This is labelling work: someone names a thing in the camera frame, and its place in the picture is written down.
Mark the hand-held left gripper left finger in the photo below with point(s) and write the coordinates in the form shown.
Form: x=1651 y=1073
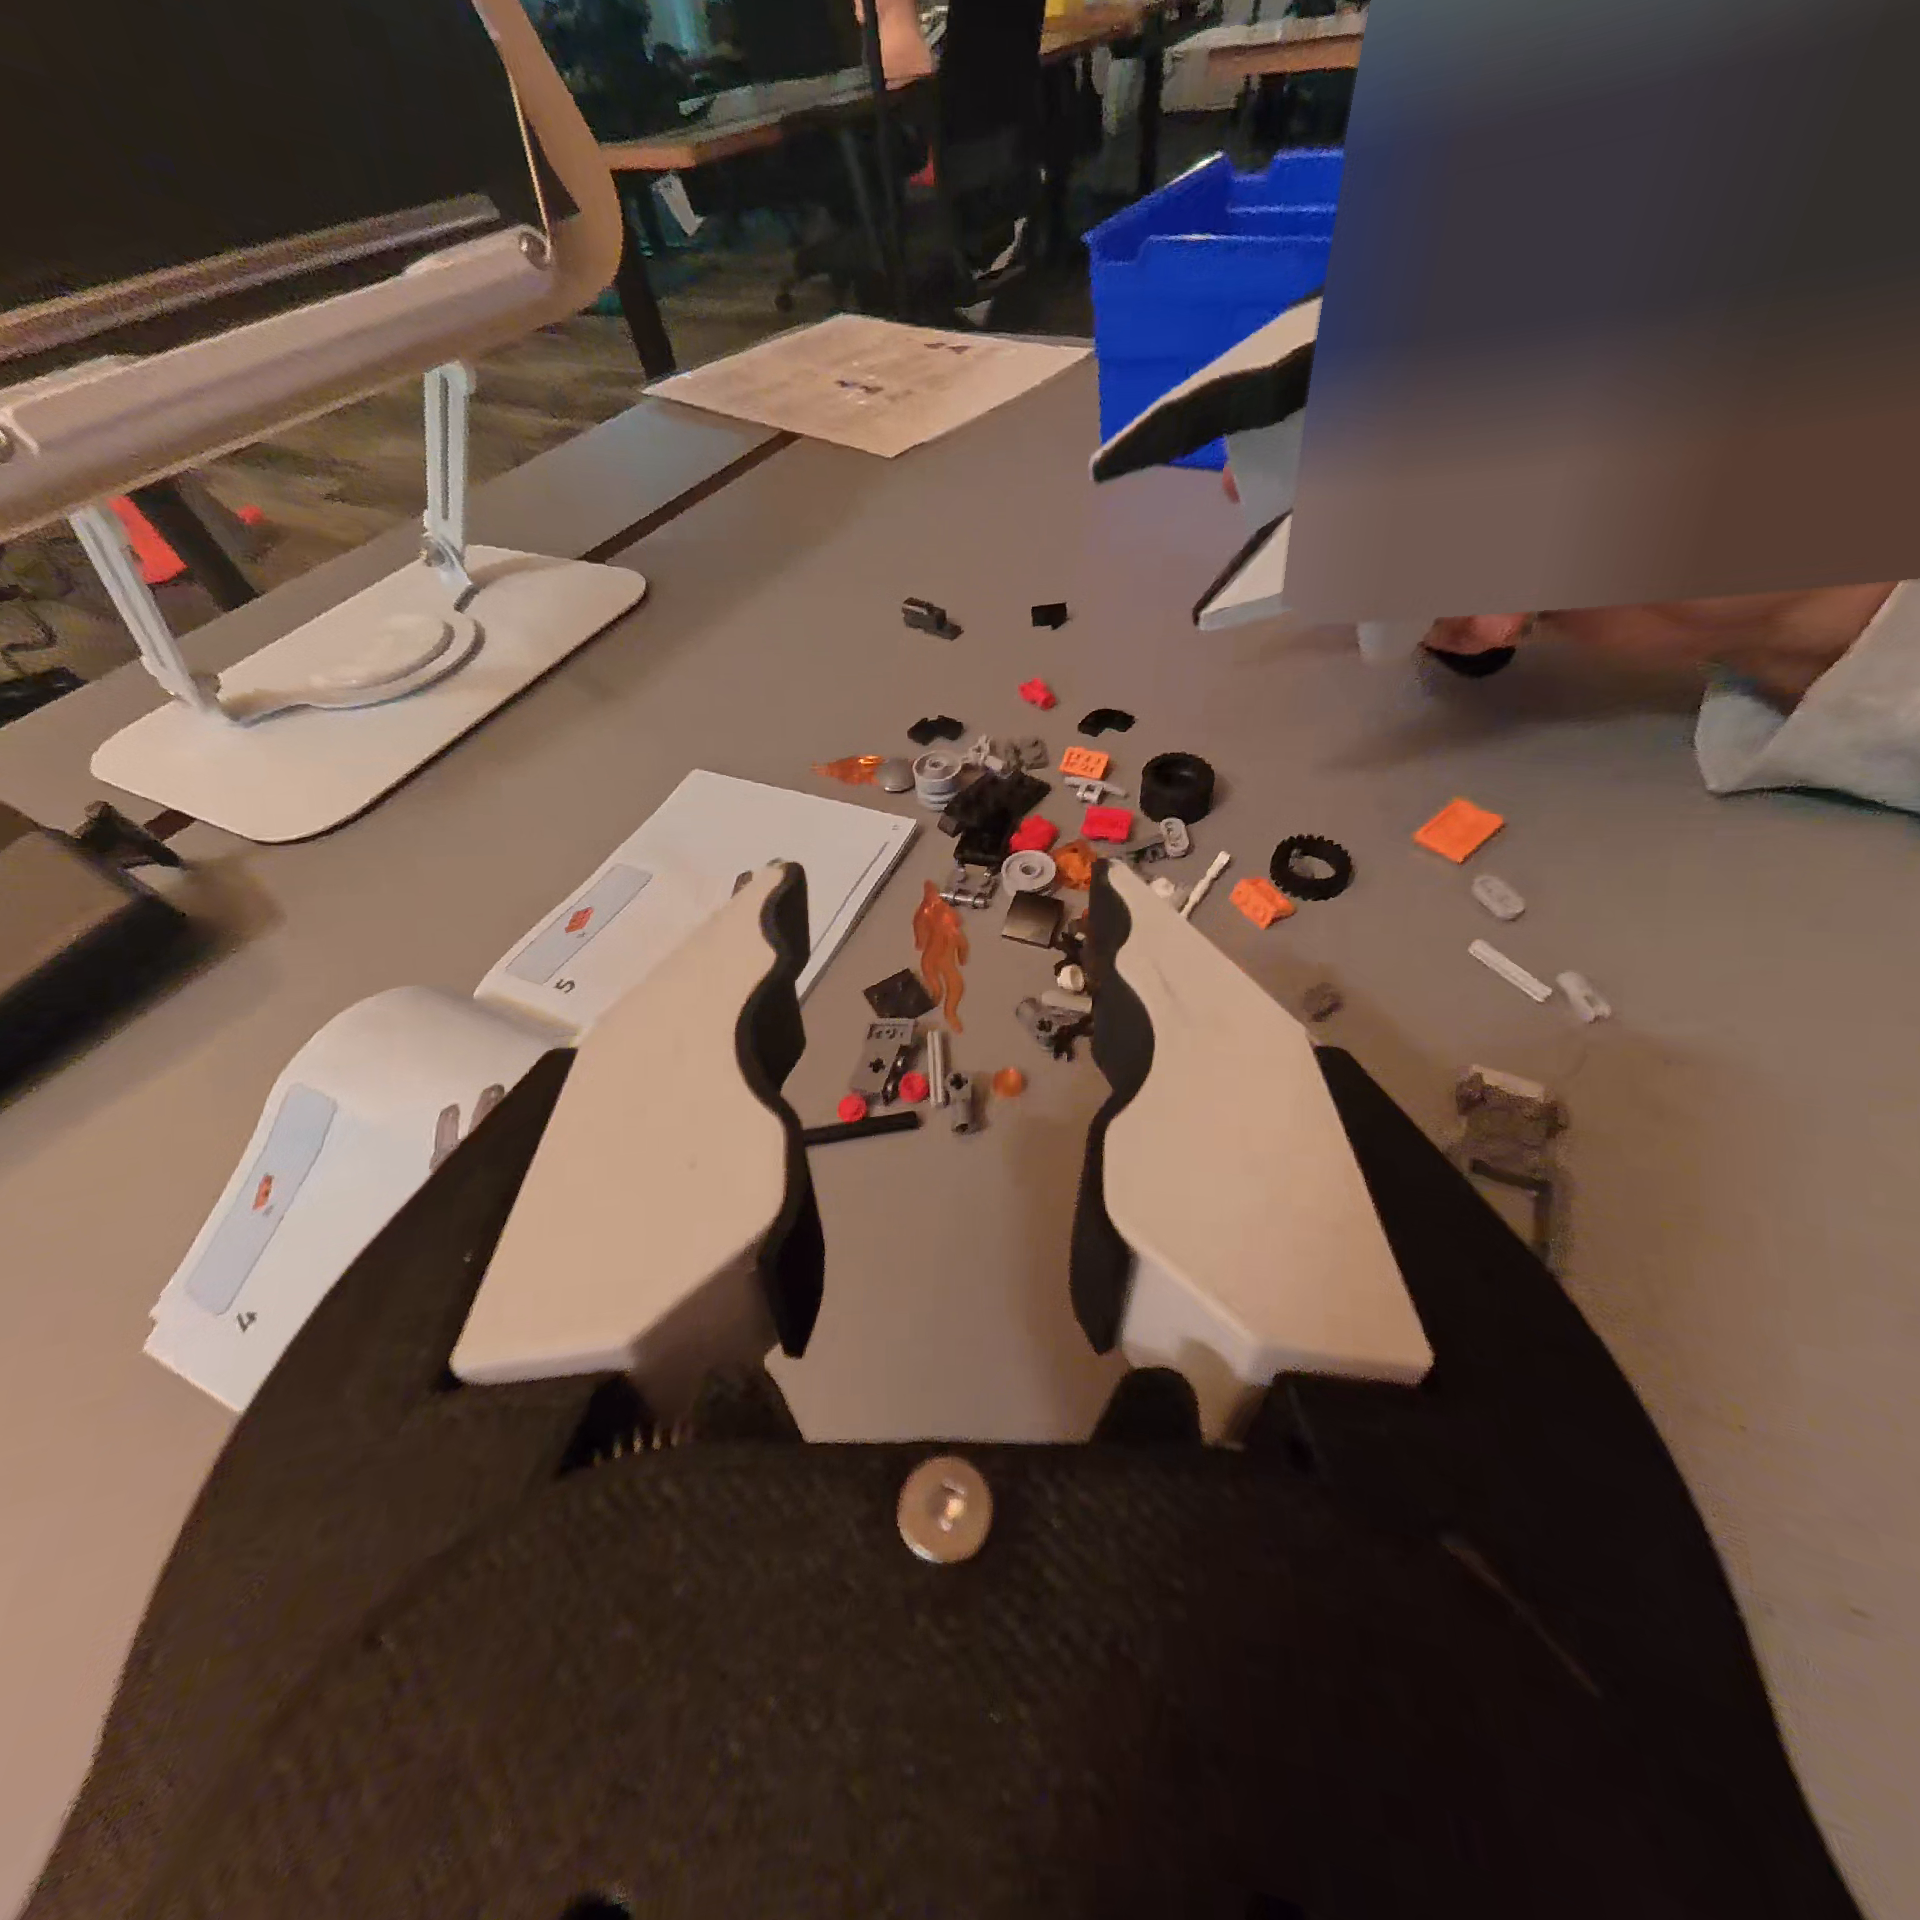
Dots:
x=630 y=1201

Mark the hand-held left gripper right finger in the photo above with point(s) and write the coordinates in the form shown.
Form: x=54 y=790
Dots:
x=1259 y=1186

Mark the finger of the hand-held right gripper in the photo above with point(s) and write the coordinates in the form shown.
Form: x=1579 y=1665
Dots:
x=1252 y=369
x=1259 y=594

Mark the pile of lego parts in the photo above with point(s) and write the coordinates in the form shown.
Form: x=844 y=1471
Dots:
x=1177 y=788

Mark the person's right forearm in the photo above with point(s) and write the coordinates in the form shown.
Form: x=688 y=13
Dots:
x=1800 y=722

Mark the grey lego assembly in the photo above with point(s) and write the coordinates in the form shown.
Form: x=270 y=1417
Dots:
x=1506 y=1110

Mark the blue plastic bin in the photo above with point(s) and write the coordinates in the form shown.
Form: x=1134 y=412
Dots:
x=1185 y=284

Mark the white top table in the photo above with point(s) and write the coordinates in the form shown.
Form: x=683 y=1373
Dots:
x=1276 y=54

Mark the black office chair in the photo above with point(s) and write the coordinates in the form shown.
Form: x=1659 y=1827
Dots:
x=990 y=119

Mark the printed paper sheet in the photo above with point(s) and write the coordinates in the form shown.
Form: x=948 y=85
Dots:
x=839 y=382

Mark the white monitor stand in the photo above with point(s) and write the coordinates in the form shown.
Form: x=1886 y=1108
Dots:
x=376 y=722

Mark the wooden desk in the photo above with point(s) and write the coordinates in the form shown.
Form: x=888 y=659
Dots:
x=721 y=139

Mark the black box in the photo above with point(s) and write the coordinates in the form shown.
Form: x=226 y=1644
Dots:
x=75 y=932

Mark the orange cone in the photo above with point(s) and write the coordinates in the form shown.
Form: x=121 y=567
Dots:
x=148 y=543

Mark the black monitor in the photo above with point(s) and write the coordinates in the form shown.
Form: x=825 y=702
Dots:
x=224 y=137

